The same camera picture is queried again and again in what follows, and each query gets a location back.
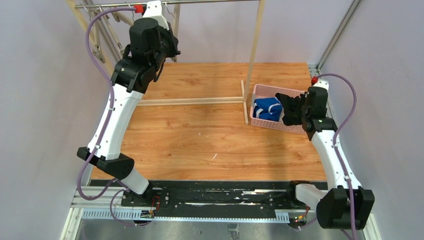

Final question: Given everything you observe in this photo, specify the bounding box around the black underwear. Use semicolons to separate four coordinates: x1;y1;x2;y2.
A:
275;93;302;126

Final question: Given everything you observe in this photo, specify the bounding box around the beige hanger with black underwear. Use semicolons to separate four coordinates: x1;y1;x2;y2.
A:
165;2;182;64

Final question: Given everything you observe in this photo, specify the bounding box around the blue underwear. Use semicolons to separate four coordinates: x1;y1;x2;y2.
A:
252;97;283;122

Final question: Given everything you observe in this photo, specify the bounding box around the beige hanger with blue underwear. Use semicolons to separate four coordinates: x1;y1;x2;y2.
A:
110;6;135;26

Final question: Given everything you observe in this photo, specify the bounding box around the beige hanger with cream underwear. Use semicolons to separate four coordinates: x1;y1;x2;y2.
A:
100;14;123;62

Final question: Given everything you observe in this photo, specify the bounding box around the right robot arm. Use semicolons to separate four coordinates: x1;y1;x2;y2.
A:
293;86;375;230

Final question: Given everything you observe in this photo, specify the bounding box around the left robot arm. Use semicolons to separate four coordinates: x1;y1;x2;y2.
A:
77;16;181;205

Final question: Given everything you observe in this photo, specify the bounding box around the empty beige clip hanger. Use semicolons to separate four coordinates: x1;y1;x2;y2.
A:
89;23;106;64

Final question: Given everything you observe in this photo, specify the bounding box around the pink plastic basket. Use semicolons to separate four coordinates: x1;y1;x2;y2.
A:
250;84;306;135

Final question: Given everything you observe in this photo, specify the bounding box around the wooden clothes rack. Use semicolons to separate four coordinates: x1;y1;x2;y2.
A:
66;0;265;125

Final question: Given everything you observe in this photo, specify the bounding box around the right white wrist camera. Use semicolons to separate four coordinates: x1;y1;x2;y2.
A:
311;78;330;91

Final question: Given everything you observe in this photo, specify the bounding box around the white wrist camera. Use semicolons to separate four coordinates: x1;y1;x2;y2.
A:
143;0;170;30
311;78;330;91

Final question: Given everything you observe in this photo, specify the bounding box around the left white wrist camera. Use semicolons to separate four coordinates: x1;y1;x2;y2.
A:
143;0;170;30

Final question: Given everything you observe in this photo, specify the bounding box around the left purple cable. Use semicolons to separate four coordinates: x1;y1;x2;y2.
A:
76;3;153;228

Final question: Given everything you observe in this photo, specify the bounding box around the purple cable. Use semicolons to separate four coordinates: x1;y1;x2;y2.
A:
310;73;359;240
76;3;153;228

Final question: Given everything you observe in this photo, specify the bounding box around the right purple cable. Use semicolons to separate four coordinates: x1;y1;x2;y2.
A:
310;73;359;240

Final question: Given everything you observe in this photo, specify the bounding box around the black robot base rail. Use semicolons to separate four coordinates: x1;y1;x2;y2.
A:
74;179;352;224

